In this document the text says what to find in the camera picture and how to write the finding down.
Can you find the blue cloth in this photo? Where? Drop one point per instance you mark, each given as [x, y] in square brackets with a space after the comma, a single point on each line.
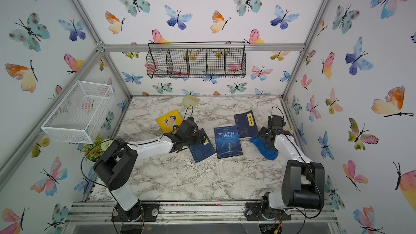
[266, 151]

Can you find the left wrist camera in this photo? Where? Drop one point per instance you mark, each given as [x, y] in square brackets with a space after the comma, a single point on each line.
[190, 122]

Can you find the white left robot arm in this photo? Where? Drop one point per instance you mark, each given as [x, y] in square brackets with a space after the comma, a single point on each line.
[116, 165]

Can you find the potted flower plant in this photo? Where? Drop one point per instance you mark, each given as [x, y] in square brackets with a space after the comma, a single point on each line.
[92, 152]

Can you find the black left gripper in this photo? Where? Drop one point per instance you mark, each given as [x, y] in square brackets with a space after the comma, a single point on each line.
[200, 137]

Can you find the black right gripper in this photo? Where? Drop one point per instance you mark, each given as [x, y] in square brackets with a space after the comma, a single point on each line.
[263, 132]

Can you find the blue Little Prince book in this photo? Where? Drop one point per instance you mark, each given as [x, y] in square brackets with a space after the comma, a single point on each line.
[227, 142]

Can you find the dark blue Chinese book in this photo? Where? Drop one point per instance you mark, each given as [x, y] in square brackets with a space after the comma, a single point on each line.
[204, 150]

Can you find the black wire wall basket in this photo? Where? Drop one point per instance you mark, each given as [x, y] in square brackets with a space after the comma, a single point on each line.
[196, 60]

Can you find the dark blue horse-cover book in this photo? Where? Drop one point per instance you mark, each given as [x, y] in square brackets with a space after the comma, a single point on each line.
[246, 124]

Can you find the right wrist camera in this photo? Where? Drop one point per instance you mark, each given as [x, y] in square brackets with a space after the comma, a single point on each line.
[276, 122]

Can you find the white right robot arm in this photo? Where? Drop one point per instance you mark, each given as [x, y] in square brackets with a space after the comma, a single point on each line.
[303, 183]

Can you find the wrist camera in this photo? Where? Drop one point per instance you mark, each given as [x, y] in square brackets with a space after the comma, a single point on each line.
[276, 122]
[190, 122]

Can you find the green scrub brush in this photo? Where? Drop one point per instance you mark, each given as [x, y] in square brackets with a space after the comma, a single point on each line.
[190, 100]

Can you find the yellow illustrated book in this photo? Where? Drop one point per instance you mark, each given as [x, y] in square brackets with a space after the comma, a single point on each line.
[168, 121]

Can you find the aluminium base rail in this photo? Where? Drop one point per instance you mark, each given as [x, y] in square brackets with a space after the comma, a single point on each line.
[183, 212]

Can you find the white mesh wall basket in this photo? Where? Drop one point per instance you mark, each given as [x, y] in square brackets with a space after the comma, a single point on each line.
[80, 114]

